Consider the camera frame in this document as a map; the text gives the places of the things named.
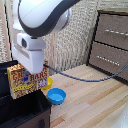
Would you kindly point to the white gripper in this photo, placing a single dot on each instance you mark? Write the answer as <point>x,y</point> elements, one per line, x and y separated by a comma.
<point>30,55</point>

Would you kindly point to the granola bars box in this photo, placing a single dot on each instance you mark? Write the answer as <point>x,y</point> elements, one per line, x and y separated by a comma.
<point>23,83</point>

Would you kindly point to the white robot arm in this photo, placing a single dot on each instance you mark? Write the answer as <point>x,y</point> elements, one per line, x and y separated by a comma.
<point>43,15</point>

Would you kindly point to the yellow bowl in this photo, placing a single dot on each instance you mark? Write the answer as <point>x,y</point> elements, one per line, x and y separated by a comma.
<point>49,83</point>

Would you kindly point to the blue plastic bowl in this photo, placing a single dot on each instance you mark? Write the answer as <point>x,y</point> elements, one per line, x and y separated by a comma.
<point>56,96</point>

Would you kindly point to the beige woven curtain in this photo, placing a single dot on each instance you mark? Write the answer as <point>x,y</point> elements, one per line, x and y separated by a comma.
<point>76,40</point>

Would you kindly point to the black storage case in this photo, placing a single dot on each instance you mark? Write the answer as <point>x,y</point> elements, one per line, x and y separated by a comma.
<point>23,111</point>

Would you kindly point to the brown drawer cabinet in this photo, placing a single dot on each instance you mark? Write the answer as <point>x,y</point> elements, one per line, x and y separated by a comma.
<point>110,43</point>

